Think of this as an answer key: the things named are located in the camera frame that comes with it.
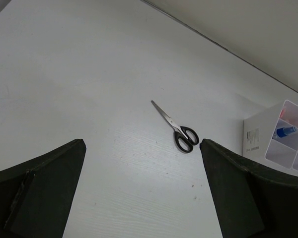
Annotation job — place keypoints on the red highlighter pen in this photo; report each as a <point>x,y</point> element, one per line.
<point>282,112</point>

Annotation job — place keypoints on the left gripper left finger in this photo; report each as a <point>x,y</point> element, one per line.
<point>36,196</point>

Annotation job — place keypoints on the blue capped glue pen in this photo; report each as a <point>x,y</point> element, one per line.
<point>285,131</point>

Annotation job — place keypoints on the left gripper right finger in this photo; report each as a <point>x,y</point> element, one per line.
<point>251,199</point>

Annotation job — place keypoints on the left white compartment container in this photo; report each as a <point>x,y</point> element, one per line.
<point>260,143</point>

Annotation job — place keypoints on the black handled scissors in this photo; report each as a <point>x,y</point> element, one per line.
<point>184,137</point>

